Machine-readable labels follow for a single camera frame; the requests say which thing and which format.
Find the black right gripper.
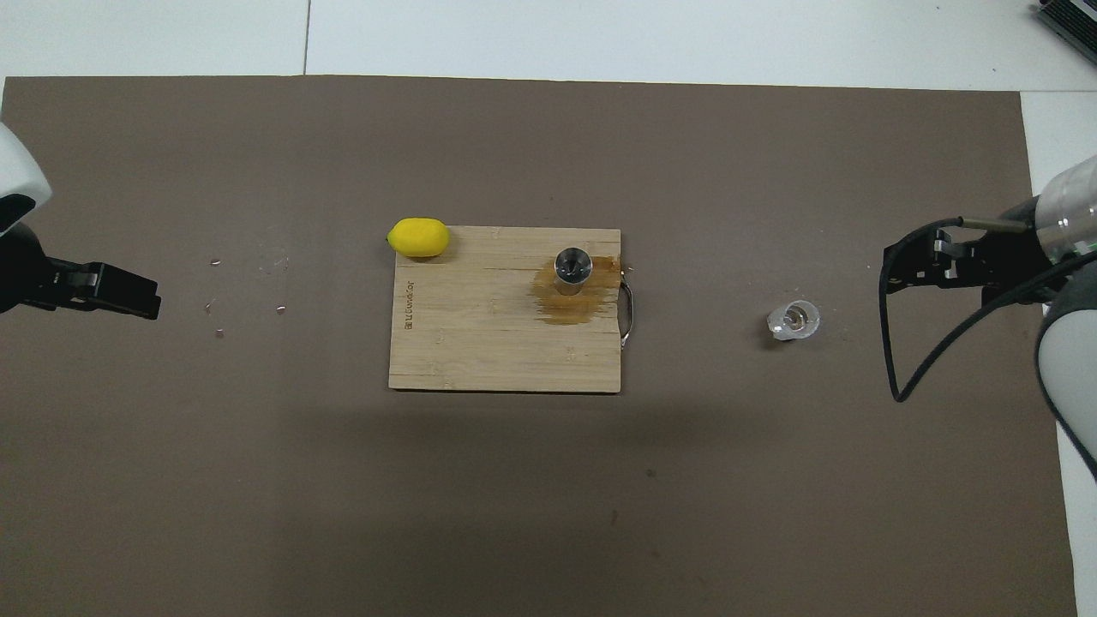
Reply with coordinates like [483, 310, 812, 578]
[882, 199, 1062, 307]

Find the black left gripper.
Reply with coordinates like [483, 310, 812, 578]
[0, 221, 163, 321]

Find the small clear glass cup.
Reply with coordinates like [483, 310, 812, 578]
[766, 299, 822, 343]

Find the stainless steel jigger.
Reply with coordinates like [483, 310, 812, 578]
[554, 247, 594, 297]

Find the grey ribbed device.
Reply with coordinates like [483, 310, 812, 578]
[1031, 0, 1097, 63]

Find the yellow lemon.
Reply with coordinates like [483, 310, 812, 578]
[387, 218, 451, 259]

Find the bamboo cutting board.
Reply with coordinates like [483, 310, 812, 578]
[388, 226, 622, 394]

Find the brown table mat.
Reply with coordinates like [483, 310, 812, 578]
[0, 75, 1079, 617]

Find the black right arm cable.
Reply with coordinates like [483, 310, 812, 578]
[878, 218, 1097, 404]

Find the metal cutting board handle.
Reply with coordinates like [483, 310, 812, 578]
[619, 273, 638, 349]

